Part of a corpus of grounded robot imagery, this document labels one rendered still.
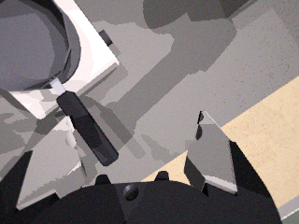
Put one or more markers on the black frying pan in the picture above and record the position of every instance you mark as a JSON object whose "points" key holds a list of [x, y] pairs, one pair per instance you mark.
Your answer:
{"points": [[34, 51]]}

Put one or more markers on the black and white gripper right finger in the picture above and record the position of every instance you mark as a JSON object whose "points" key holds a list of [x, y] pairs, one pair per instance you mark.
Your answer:
{"points": [[216, 166]]}

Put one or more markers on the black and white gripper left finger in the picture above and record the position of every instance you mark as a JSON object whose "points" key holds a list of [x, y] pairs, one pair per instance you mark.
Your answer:
{"points": [[42, 176]]}

